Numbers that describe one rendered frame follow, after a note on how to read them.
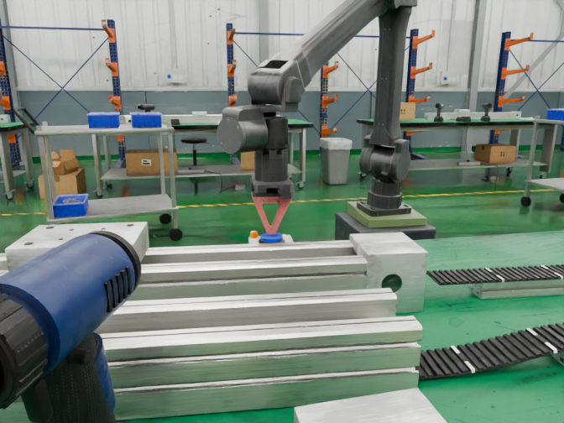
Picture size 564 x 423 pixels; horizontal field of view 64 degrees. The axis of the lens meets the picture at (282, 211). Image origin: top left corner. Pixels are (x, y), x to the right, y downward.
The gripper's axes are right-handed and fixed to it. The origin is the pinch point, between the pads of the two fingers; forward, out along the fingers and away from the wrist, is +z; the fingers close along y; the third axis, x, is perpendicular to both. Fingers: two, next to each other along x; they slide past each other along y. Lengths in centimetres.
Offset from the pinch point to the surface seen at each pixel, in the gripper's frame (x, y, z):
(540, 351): 28.3, 33.8, 5.7
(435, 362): 16.4, 31.9, 7.6
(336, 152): 126, -465, 41
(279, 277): -0.5, 16.8, 2.2
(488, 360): 22.3, 33.1, 6.9
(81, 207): -110, -246, 53
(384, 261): 14.7, 17.9, -0.1
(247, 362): -5.9, 36.9, 2.7
